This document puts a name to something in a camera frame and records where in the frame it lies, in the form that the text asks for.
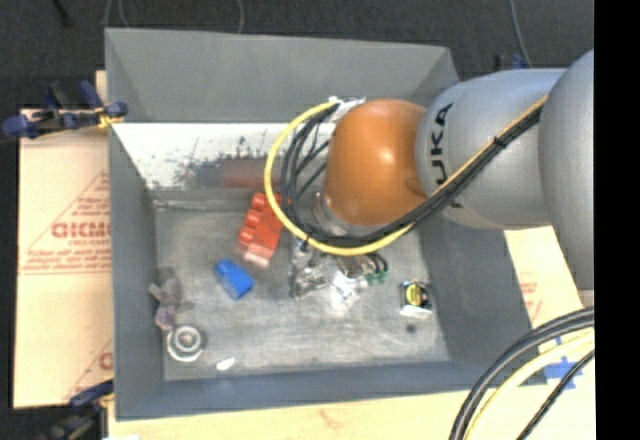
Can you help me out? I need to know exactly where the yellow and black tape measure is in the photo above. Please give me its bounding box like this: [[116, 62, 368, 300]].
[[398, 279, 434, 320]]

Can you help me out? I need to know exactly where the silver metal round lid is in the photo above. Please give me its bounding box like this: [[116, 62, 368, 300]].
[[165, 323, 208, 364]]

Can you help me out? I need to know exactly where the brown cardboard board, red print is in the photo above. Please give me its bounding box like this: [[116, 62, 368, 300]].
[[12, 70, 586, 410]]

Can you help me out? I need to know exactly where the grey metal bin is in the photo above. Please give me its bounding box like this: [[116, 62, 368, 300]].
[[103, 27, 544, 419]]

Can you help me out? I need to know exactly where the red toy building block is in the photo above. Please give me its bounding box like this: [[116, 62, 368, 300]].
[[236, 191, 287, 270]]

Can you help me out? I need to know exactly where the grey-purple toy figure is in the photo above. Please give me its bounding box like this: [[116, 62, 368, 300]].
[[147, 266, 195, 332]]

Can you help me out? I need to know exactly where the blue toy block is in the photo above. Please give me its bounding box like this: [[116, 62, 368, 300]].
[[214, 257, 256, 302]]

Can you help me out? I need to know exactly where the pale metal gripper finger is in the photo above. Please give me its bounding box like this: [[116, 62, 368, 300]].
[[288, 271, 331, 302], [293, 241, 322, 275]]

